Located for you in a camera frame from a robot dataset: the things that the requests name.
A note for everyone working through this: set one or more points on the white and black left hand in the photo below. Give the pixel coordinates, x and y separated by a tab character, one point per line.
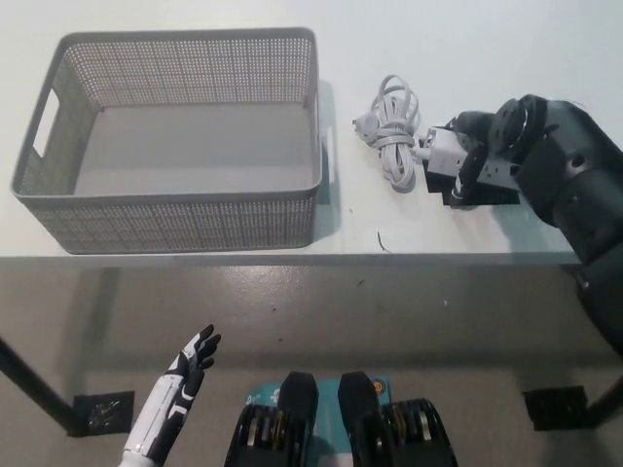
180	374

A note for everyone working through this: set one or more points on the black tape patch on table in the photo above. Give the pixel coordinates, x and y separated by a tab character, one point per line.
438	180

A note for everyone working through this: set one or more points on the black and white right hand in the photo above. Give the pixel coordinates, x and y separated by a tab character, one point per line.
496	175

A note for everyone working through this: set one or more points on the grey perforated plastic basket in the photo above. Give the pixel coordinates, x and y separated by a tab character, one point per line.
185	214

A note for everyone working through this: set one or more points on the black table leg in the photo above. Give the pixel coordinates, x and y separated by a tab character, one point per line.
608	399
39	384

